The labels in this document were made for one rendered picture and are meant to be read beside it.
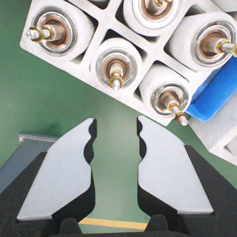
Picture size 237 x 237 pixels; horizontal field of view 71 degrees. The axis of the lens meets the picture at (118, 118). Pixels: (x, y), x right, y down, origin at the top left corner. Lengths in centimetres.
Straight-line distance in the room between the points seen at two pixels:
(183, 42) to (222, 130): 31
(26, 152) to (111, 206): 55
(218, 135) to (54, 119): 56
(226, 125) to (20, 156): 65
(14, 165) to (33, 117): 19
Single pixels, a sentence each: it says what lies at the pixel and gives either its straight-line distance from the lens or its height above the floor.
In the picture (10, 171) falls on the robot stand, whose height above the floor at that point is 19.
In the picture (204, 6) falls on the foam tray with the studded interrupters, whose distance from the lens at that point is 41.
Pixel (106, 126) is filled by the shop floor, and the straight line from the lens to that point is 65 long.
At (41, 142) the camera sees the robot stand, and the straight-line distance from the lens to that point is 72.
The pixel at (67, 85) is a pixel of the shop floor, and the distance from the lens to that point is 61.
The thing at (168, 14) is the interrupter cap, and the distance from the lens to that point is 31.
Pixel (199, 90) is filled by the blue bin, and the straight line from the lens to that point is 65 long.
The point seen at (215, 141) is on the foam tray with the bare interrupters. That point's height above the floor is 17.
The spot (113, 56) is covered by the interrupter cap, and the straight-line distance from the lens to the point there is 31.
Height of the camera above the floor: 56
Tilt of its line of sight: 61 degrees down
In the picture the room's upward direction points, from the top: 179 degrees clockwise
